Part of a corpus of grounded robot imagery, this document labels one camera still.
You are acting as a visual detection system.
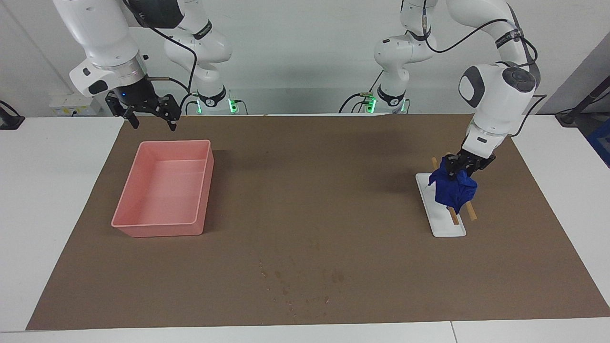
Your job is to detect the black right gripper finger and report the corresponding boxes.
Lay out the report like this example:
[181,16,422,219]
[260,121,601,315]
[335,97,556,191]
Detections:
[151,95,183,132]
[105,92,141,130]

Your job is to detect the blue towel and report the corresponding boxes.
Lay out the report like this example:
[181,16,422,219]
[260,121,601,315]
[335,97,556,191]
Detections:
[428,157,478,215]

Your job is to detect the white rack with wooden rods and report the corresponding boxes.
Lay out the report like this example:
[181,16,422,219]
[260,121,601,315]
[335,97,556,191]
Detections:
[416,172,467,238]

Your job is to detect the pink plastic bin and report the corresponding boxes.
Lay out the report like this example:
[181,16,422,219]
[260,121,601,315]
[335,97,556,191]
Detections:
[111,140,214,238]

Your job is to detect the black table clamp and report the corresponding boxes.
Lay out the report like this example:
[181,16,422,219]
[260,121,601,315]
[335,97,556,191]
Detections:
[0,101,25,130]

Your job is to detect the black stand pole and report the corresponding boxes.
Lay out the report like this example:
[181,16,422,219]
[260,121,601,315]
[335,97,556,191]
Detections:
[555,78,610,127]

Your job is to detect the blue crate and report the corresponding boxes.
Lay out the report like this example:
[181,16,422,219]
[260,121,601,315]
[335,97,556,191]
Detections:
[587,119,610,168]

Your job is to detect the brown table mat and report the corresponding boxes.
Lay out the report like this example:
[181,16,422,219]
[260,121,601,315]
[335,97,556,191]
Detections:
[26,114,610,331]

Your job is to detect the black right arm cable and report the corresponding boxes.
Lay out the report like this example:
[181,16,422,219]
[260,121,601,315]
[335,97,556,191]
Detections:
[123,0,198,110]

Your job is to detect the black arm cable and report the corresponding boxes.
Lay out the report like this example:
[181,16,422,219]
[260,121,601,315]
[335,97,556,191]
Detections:
[123,0,198,110]
[421,0,548,139]

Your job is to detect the white wall socket box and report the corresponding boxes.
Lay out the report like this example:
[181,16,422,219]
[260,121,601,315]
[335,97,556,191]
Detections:
[49,93,103,117]

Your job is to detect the black left base cables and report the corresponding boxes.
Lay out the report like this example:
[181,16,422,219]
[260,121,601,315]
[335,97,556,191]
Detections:
[339,71,385,114]

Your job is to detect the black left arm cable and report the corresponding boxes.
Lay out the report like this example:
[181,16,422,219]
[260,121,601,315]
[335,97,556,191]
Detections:
[421,0,548,139]

